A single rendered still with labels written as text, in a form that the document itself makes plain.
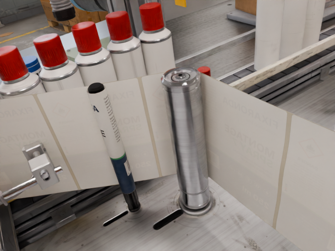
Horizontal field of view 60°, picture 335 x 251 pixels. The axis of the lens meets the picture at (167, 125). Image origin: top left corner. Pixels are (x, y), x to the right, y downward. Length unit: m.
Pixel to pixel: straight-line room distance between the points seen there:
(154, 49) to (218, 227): 0.27
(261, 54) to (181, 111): 0.40
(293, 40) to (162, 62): 0.33
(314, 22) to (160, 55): 0.39
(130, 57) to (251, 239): 0.29
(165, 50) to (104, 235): 0.28
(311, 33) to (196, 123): 0.50
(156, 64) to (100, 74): 0.09
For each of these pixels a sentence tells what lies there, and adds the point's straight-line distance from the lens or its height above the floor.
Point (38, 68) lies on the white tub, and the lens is 0.95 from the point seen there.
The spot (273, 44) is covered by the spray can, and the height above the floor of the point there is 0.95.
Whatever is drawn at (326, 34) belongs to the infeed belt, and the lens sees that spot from 0.89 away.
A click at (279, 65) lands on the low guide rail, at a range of 0.64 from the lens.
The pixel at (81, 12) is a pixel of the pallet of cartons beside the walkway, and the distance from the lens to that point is 3.94.
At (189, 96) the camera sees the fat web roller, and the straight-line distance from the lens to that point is 0.27.
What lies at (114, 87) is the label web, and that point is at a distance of 0.30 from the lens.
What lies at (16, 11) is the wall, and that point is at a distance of 6.04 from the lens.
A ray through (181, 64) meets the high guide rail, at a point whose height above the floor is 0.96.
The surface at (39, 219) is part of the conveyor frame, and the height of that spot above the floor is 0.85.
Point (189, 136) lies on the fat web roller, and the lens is 0.29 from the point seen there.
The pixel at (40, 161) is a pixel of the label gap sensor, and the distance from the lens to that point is 0.32.
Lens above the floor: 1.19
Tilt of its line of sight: 36 degrees down
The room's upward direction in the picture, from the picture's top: 10 degrees counter-clockwise
